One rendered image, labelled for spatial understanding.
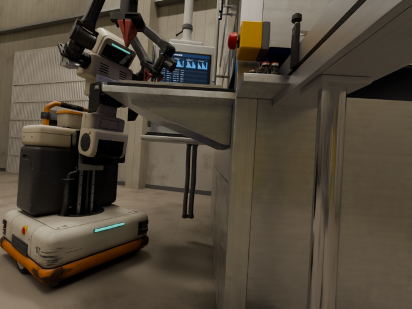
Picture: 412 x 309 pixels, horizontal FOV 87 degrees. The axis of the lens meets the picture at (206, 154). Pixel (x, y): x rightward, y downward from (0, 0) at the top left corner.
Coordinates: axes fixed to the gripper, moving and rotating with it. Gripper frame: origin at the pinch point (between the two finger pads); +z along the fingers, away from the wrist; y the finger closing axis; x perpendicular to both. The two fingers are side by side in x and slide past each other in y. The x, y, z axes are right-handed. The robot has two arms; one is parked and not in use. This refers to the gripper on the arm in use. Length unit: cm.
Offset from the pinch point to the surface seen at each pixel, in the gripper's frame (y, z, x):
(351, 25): 48, 21, -44
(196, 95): 25.4, 19.7, -8.6
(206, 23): 16, -223, 322
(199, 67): 20, -34, 91
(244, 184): 41, 45, -9
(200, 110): 26.4, 21.8, 0.0
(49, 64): -365, -184, 437
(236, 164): 38, 40, -10
